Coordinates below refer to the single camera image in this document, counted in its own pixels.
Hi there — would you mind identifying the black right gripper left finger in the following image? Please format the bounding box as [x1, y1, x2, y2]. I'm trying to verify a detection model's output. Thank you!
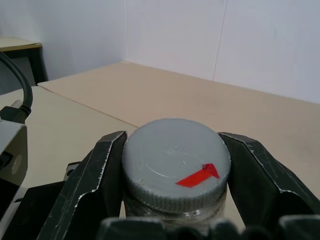
[37, 130, 129, 240]

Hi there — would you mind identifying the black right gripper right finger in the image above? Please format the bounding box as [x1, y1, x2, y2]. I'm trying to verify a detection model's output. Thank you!
[217, 131, 320, 227]

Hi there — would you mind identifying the clear glass jar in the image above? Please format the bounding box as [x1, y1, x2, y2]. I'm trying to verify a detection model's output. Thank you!
[123, 186, 228, 227]

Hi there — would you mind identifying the grey ribbed jar lid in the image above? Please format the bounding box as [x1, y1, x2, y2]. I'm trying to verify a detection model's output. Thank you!
[121, 117, 232, 212]

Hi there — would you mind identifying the red tape strip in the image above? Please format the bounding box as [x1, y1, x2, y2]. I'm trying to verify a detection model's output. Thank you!
[175, 163, 221, 189]

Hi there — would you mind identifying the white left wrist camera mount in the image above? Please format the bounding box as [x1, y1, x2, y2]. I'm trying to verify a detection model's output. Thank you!
[0, 118, 29, 204]

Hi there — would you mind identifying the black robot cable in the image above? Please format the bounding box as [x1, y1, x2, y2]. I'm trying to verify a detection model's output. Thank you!
[0, 50, 34, 125]

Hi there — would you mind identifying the wooden-top desk with dark frame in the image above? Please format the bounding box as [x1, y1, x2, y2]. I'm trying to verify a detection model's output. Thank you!
[0, 37, 49, 95]

